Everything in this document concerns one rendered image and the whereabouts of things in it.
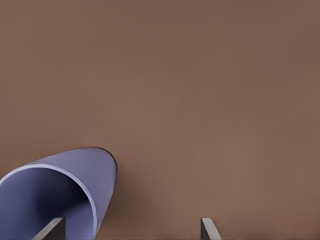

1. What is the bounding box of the blue-purple cup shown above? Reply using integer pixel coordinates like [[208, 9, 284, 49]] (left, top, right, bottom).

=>
[[0, 146, 118, 240]]

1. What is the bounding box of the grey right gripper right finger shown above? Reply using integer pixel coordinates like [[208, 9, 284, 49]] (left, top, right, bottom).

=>
[[200, 217, 223, 240]]

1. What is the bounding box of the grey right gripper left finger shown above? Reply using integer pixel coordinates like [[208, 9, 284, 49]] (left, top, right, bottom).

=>
[[32, 217, 66, 240]]

